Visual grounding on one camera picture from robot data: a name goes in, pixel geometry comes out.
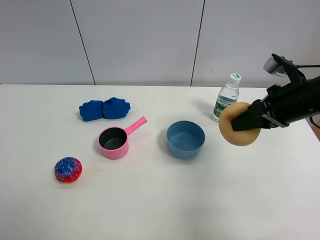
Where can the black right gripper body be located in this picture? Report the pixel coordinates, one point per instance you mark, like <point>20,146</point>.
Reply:
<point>297,100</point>

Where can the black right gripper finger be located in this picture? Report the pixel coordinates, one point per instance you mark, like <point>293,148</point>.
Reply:
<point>250,119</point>
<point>253,106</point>

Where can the tan potato toy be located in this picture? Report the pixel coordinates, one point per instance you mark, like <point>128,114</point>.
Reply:
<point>237,138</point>

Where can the clear water bottle green label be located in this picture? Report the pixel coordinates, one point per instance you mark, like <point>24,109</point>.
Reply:
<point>228,95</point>

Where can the blue plastic bowl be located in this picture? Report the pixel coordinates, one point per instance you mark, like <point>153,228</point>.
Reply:
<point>185,139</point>

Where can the pink toy saucepan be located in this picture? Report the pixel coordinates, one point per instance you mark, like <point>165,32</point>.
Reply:
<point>114,141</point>

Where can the blue folded cloth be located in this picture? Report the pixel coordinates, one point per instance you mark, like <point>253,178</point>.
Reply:
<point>111,109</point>

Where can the red blue spotted squishy ball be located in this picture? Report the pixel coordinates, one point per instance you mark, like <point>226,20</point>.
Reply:
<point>68,170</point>

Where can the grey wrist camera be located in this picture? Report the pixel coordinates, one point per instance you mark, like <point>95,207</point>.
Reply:
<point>274,68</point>

